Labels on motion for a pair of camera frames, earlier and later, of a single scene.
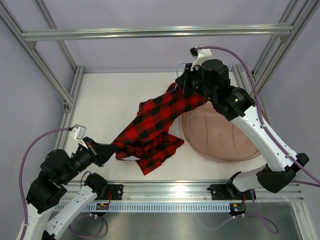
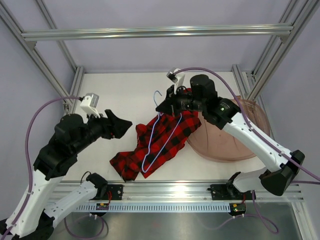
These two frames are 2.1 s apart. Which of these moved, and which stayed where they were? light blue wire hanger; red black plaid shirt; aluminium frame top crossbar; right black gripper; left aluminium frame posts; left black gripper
Moved: red black plaid shirt; right black gripper; light blue wire hanger; left black gripper
Stayed: aluminium frame top crossbar; left aluminium frame posts
